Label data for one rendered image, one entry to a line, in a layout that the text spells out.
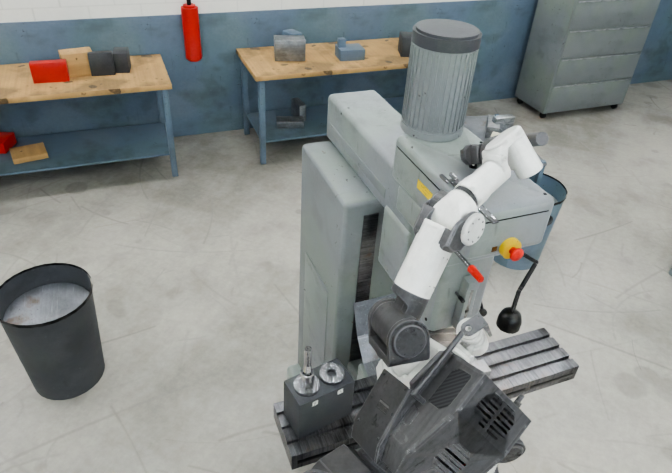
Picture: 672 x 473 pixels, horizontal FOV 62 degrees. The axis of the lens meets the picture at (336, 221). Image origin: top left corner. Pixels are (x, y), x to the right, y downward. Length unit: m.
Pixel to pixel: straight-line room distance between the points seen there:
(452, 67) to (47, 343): 2.39
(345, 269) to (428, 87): 0.84
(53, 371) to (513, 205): 2.58
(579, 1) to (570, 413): 4.36
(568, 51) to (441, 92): 5.17
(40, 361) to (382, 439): 2.32
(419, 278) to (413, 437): 0.34
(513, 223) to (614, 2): 5.60
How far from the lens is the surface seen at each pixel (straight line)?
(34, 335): 3.18
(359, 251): 2.18
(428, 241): 1.26
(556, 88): 6.95
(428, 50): 1.68
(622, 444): 3.65
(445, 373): 1.33
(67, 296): 3.41
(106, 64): 5.13
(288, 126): 5.56
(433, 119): 1.74
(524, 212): 1.56
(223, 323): 3.77
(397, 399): 1.35
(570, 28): 6.73
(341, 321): 2.40
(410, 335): 1.25
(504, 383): 2.41
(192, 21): 5.47
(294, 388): 2.00
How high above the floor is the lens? 2.67
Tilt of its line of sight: 35 degrees down
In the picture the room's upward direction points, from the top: 4 degrees clockwise
